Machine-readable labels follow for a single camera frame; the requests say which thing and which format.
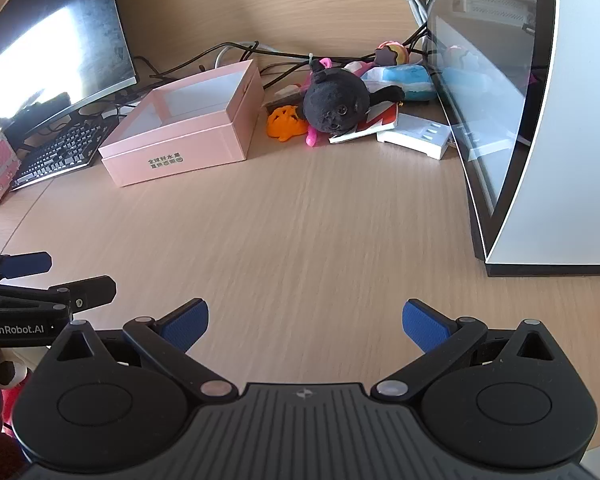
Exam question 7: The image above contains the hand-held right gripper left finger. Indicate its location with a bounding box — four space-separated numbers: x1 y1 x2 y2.
49 298 238 406

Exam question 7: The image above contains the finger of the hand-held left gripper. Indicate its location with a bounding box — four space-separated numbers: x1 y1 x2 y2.
0 251 53 282
0 274 117 312

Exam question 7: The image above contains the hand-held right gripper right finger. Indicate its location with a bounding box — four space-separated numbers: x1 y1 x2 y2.
371 299 556 405

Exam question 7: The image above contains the pink cardboard box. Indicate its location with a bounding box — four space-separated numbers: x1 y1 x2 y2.
97 59 266 188

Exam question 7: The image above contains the white plug-in charger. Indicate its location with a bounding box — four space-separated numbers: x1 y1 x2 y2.
376 112 453 161

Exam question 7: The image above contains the orange plastic toy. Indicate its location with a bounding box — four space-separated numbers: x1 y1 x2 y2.
266 104 308 142

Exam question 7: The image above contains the black round plush toy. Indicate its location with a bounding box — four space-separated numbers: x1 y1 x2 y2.
302 57 406 136

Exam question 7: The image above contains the blue and white packet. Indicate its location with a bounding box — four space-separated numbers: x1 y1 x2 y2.
362 64 438 102

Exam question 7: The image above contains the white brown soft thing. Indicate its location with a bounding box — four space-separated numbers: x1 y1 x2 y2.
0 349 31 387

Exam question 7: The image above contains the black keyboard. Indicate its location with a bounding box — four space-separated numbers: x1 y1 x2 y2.
10 117 113 192

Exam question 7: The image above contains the red and white card packet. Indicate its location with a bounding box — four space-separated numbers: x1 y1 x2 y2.
328 102 400 144

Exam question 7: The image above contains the black computer monitor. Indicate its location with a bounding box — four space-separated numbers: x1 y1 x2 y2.
0 0 138 136

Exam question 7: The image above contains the white glass-sided computer case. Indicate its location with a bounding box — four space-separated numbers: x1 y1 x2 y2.
422 0 600 278

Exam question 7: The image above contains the pink white small toy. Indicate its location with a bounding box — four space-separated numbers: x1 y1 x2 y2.
342 60 377 78

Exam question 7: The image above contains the brown pink doughnut toy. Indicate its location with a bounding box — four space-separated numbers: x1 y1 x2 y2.
375 41 411 67

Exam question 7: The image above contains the bundle of black cables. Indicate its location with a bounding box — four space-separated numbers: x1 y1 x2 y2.
130 25 431 92

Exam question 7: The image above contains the thick white cable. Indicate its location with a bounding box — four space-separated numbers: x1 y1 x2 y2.
214 40 281 68

